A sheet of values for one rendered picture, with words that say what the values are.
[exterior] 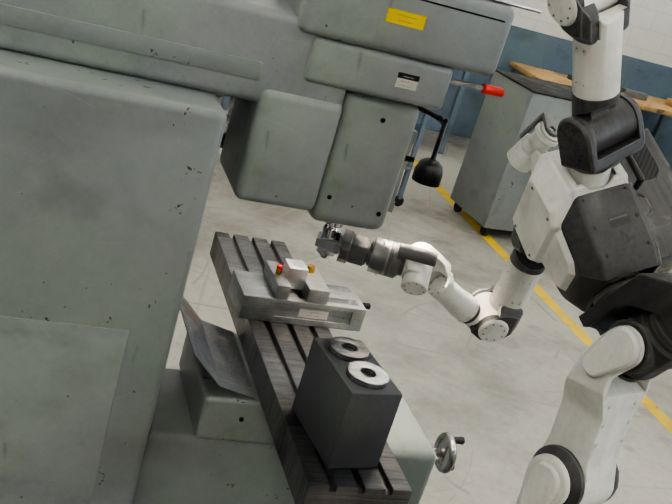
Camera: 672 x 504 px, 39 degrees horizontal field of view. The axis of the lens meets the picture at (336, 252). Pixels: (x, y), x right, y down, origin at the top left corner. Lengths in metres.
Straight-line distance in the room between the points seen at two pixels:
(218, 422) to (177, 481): 0.20
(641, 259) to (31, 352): 1.27
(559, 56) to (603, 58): 8.17
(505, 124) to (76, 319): 5.06
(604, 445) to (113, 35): 1.31
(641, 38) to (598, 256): 8.55
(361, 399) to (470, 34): 0.82
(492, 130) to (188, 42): 5.07
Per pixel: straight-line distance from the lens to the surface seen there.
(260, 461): 2.40
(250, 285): 2.49
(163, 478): 2.39
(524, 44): 9.78
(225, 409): 2.28
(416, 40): 2.06
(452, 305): 2.37
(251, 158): 2.05
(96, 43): 1.95
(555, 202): 1.97
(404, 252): 2.25
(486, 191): 6.83
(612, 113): 1.94
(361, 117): 2.10
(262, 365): 2.30
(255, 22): 1.98
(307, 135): 2.06
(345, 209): 2.17
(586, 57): 1.83
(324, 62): 2.02
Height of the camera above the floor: 2.04
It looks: 21 degrees down
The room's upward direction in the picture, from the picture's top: 17 degrees clockwise
